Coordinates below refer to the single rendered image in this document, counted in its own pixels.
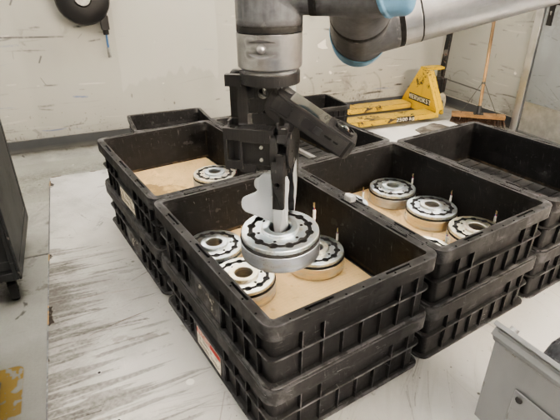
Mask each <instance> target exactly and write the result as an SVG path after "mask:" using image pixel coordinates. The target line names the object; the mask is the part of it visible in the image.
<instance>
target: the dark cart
mask: <svg viewBox="0 0 560 420"><path fill-rule="evenodd" d="M27 229H28V213H27V209H26V207H25V203H24V201H23V195H22V192H21V189H20V186H19V183H18V178H17V174H16V172H15V168H14V166H13V160H12V157H11V154H10V151H9V148H8V143H7V139H6V137H5V133H4V131H3V125H2V122H1V119H0V283H6V284H7V290H8V291H9V294H10V295H11V298H12V300H15V299H18V298H20V293H19V285H18V281H17V280H18V279H22V278H23V264H24V255H25V247H26V238H27Z"/></svg>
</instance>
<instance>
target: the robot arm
mask: <svg viewBox="0 0 560 420"><path fill-rule="evenodd" d="M234 2H235V19H236V39H237V66H238V67H240V68H241V69H239V68H234V69H232V71H230V73H225V74H224V84H225V87H229V91H230V105H231V117H230V118H229V119H228V120H227V125H226V126H224V127H223V128H222V134H223V146H224V158H225V168H231V169H240V172H246V173H255V172H256V171H257V170H258V169H260V170H268V172H265V173H263V174H262V175H261V176H260V177H257V178H256V179H255V180H254V186H255V188H256V189H257V191H256V192H253V193H251V194H248V195H247V196H245V197H243V198H242V208H243V210H244V211H245V212H247V213H251V214H253V215H255V216H258V217H260V218H265V219H267V220H269V221H271V222H272V223H273V227H274V232H275V233H284V232H285V231H286V229H287V228H288V210H293V211H295V202H296V194H297V181H298V151H299V143H300V133H299V131H301V132H303V133H305V134H306V135H308V136H309V137H310V138H312V139H313V140H314V141H316V142H317V143H319V144H321V145H322V146H323V147H324V148H326V149H327V150H328V151H329V152H330V153H332V154H334V155H335V156H338V157H340V158H341V159H344V158H346V157H347V156H348V155H349V154H350V152H351V151H352V150H353V149H354V148H355V146H356V142H357V139H358V135H357V134H356V133H355V132H354V131H353V129H352V128H350V127H349V126H348V125H347V124H345V123H343V122H341V121H338V120H337V119H335V118H334V117H332V116H330V115H329V114H328V113H326V112H324V111H323V110H322V109H321V108H319V107H317V106H316V105H315V104H313V103H312V102H310V101H308V100H307V99H306V98H305V97H303V96H302V95H300V94H299V93H297V92H295V91H294V90H292V89H291V88H290V87H291V86H294V85H296V84H299V83H300V69H299V68H300V67H301V66H302V64H303V15H310V16H327V17H329V21H330V28H329V37H330V41H331V44H332V48H333V51H334V52H335V54H336V55H337V57H338V58H339V60H340V61H342V62H343V63H345V64H347V65H348V66H351V67H355V68H360V67H365V66H367V65H369V64H371V63H373V62H375V61H376V60H377V59H378V58H379V57H380V56H381V54H382V53H383V52H386V51H388V50H392V49H395V48H400V47H403V46H407V45H410V44H414V43H419V42H422V41H425V40H428V39H432V38H437V37H441V36H443V35H447V34H450V33H455V32H459V31H462V30H465V29H469V28H474V27H476V26H480V25H483V24H486V23H492V22H495V21H498V20H502V19H504V18H510V17H513V16H517V15H520V14H523V13H528V12H531V11H535V10H538V9H541V8H546V7H550V6H553V5H556V4H559V3H560V0H234ZM264 88H265V89H266V90H265V91H264ZM231 125H238V127H235V126H231ZM230 126H231V127H230ZM227 140H228V143H227ZM228 149H229V159H228ZM544 353H545V354H546V355H548V356H549V357H550V358H551V359H553V360H554V361H555V362H557V363H559V364H560V337H559V338H558V339H556V340H554V341H553V342H552V343H551V344H550V345H549V346H548V347H547V349H546V350H545V351H544Z"/></svg>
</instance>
